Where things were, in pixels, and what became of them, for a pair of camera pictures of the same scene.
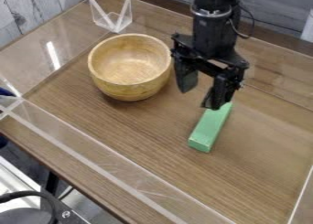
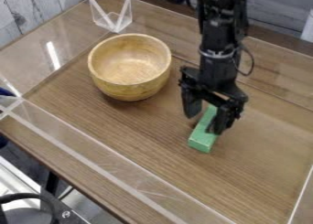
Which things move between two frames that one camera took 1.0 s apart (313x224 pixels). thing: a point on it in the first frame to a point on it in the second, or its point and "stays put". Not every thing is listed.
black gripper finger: [221, 91] to [224, 119]
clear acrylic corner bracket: [111, 21] stays put
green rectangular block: [204, 134] stays put
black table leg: [51, 186] stays put
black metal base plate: [69, 217] stays put
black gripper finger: [188, 74] to [192, 102]
